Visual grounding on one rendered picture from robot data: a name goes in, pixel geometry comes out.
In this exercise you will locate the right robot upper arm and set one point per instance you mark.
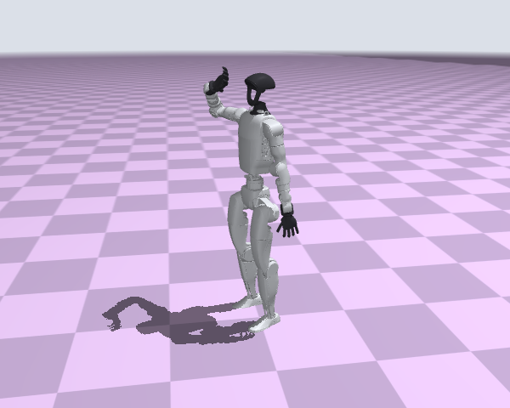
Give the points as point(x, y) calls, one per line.
point(229, 113)

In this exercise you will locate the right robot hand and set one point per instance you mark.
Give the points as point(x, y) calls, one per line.
point(219, 84)

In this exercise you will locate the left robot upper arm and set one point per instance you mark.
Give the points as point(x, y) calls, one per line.
point(273, 132)

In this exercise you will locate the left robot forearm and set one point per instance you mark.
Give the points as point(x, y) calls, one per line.
point(283, 188)

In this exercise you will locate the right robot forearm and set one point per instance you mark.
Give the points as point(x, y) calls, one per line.
point(213, 101)

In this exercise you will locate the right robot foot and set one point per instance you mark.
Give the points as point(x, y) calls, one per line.
point(246, 303)

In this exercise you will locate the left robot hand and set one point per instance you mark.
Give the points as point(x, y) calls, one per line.
point(287, 222)

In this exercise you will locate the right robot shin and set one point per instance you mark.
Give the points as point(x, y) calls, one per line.
point(249, 274)

